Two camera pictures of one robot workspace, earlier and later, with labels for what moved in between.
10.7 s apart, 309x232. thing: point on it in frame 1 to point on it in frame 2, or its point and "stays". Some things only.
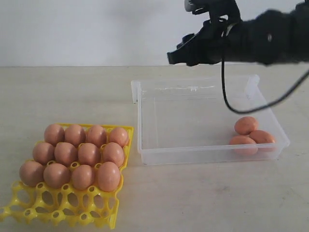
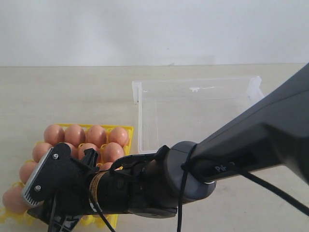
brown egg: x=43 y=152 stays
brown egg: x=32 y=173 stays
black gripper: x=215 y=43 to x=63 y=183
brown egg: x=75 y=135 stays
